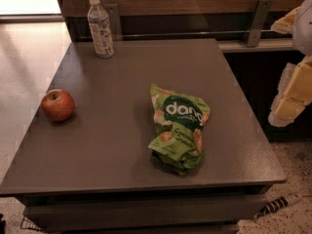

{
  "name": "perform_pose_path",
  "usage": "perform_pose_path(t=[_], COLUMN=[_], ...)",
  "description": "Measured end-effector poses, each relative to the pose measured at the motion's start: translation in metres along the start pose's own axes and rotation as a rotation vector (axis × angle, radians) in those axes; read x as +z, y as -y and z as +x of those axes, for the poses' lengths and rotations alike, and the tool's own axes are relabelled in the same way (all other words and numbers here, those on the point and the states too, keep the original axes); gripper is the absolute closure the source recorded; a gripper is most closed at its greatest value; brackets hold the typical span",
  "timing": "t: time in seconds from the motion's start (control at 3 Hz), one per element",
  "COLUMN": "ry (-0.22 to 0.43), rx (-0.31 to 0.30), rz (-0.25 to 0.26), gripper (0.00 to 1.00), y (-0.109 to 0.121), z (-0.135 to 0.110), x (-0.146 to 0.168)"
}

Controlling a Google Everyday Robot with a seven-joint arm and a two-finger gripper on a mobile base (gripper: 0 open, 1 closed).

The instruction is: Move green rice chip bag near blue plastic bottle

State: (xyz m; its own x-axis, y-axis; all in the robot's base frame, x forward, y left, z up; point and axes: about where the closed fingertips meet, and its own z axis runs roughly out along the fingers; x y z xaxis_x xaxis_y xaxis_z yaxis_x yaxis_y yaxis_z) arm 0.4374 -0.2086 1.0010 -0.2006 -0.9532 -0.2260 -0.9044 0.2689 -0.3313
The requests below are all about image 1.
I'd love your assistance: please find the striped brown white object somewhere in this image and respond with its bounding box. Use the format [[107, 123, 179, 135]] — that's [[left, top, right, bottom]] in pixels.
[[254, 193, 302, 218]]

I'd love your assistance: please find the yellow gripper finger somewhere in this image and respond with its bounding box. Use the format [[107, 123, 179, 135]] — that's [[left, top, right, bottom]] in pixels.
[[271, 7, 300, 34], [268, 56, 312, 127]]

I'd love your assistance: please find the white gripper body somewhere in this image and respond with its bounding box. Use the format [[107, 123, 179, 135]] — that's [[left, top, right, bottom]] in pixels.
[[292, 0, 312, 56]]

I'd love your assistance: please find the green rice chip bag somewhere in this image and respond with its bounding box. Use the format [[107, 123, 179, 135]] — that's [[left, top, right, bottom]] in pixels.
[[148, 84, 211, 175]]

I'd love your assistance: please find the clear plastic water bottle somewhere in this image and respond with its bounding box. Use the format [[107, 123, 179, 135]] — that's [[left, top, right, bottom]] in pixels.
[[87, 0, 114, 59]]

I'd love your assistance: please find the metal wall rail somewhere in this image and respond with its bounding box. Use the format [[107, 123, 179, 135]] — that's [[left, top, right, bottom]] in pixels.
[[77, 30, 292, 42]]

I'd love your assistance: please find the grey metal bracket left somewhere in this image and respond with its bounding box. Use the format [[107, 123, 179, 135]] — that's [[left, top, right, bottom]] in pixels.
[[104, 3, 123, 41]]

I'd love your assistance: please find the red apple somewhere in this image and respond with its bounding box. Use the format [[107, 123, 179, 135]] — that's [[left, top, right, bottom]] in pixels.
[[40, 89, 75, 122]]

